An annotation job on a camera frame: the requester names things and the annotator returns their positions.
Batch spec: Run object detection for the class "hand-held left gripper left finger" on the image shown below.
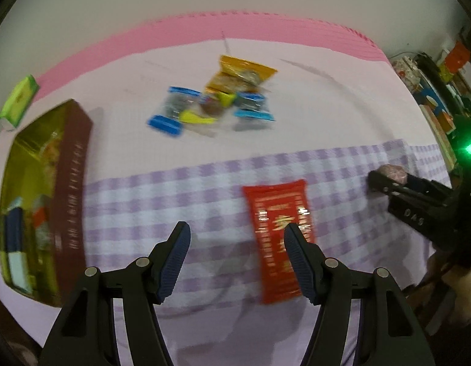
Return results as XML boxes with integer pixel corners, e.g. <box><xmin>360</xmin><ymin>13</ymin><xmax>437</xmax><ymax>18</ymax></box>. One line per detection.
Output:
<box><xmin>39</xmin><ymin>221</ymin><xmax>192</xmax><ymax>366</ymax></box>

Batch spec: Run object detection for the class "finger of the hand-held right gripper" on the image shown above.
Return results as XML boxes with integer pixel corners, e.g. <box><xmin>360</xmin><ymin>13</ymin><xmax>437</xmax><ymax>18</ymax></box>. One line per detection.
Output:
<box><xmin>405</xmin><ymin>173</ymin><xmax>455</xmax><ymax>199</ymax></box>
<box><xmin>368</xmin><ymin>171</ymin><xmax>449</xmax><ymax>233</ymax></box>

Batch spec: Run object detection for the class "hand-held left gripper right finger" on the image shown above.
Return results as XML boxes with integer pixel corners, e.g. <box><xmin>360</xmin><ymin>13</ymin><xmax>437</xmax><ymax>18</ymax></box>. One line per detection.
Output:
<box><xmin>283</xmin><ymin>223</ymin><xmax>436</xmax><ymax>366</ymax></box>

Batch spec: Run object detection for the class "pink patterned roll snack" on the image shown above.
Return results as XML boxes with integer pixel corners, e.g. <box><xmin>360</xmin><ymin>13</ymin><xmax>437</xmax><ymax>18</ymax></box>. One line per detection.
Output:
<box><xmin>377</xmin><ymin>164</ymin><xmax>408</xmax><ymax>185</ymax></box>

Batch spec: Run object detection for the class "maroon gold tin box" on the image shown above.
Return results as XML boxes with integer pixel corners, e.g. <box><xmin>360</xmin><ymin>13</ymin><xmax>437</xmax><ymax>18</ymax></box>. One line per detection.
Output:
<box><xmin>0</xmin><ymin>99</ymin><xmax>94</xmax><ymax>309</ymax></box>

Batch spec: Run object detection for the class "blue candy packet blue label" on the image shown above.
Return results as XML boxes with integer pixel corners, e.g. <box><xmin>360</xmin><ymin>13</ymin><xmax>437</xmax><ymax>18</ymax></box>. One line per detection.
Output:
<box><xmin>233</xmin><ymin>91</ymin><xmax>276</xmax><ymax>123</ymax></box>

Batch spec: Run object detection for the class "blue candy packet dark ball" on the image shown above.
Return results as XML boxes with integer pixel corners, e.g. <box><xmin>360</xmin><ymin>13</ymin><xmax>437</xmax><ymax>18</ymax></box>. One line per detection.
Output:
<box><xmin>147</xmin><ymin>86</ymin><xmax>202</xmax><ymax>137</ymax></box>

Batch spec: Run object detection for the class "light blue packet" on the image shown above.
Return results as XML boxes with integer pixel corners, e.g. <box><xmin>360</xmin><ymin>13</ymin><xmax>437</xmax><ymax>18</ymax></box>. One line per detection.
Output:
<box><xmin>7</xmin><ymin>252</ymin><xmax>32</xmax><ymax>294</ymax></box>

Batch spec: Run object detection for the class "yellow-green candy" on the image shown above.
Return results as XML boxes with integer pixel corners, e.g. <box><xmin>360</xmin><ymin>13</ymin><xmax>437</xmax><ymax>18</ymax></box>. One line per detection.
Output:
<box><xmin>180</xmin><ymin>91</ymin><xmax>236</xmax><ymax>126</ymax></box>

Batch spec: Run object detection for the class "fried dough twist packet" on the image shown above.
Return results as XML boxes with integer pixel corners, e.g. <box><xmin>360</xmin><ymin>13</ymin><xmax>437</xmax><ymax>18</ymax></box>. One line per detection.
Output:
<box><xmin>30</xmin><ymin>130</ymin><xmax>66</xmax><ymax>184</ymax></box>

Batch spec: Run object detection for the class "yellow snack packet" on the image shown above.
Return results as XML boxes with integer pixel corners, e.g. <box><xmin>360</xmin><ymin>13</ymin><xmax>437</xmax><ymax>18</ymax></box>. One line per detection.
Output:
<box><xmin>203</xmin><ymin>55</ymin><xmax>279</xmax><ymax>96</ymax></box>

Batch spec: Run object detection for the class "person's right hand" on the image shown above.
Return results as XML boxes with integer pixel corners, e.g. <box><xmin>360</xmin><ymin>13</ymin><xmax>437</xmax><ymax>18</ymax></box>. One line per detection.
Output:
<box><xmin>426</xmin><ymin>253</ymin><xmax>471</xmax><ymax>328</ymax></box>

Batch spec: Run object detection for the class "blue box with cups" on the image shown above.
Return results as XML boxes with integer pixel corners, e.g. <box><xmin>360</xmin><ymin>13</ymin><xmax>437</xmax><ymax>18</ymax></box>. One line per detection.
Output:
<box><xmin>412</xmin><ymin>80</ymin><xmax>455</xmax><ymax>123</ymax></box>

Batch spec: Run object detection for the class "orange box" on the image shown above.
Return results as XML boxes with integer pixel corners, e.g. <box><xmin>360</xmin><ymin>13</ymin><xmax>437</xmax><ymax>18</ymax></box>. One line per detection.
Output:
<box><xmin>445</xmin><ymin>42</ymin><xmax>471</xmax><ymax>81</ymax></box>

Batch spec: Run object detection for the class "green tissue pack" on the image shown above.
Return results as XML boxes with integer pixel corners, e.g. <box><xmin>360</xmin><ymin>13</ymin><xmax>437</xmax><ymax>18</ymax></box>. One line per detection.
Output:
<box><xmin>0</xmin><ymin>74</ymin><xmax>41</xmax><ymax>128</ymax></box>

